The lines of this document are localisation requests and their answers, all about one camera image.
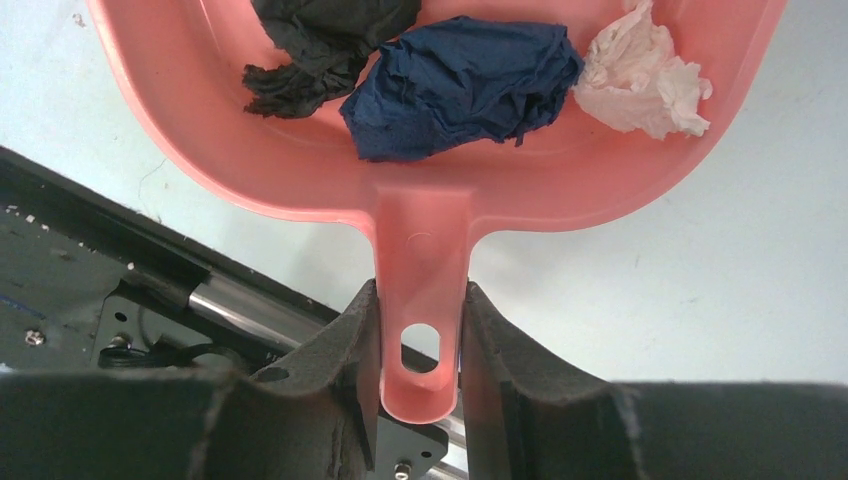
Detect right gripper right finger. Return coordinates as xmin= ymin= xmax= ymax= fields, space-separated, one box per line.
xmin=460 ymin=284 xmax=847 ymax=479

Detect pink plastic dustpan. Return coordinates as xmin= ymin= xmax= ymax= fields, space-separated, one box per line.
xmin=88 ymin=1 xmax=785 ymax=424

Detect small dark blue paper scrap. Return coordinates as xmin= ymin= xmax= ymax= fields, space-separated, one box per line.
xmin=340 ymin=16 xmax=584 ymax=162

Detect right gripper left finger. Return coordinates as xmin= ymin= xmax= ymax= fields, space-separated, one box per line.
xmin=1 ymin=281 xmax=380 ymax=479

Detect white paper scrap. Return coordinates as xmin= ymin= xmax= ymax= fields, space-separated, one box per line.
xmin=573 ymin=1 xmax=713 ymax=140

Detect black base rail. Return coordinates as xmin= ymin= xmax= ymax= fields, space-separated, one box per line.
xmin=1 ymin=149 xmax=453 ymax=479

